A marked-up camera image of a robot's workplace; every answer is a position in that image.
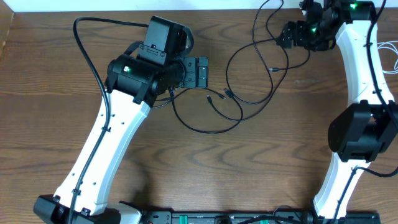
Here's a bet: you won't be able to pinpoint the right camera cable black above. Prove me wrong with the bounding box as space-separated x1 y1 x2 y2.
313 1 397 219

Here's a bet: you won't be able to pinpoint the white usb cable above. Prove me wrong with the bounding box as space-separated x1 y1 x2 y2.
376 40 398 75

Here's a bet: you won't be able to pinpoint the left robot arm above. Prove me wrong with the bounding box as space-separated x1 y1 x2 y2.
34 16 208 223

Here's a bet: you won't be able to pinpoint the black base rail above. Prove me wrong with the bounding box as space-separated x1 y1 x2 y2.
138 206 381 224

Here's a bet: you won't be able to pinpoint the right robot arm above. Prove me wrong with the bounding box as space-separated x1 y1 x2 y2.
277 0 397 223

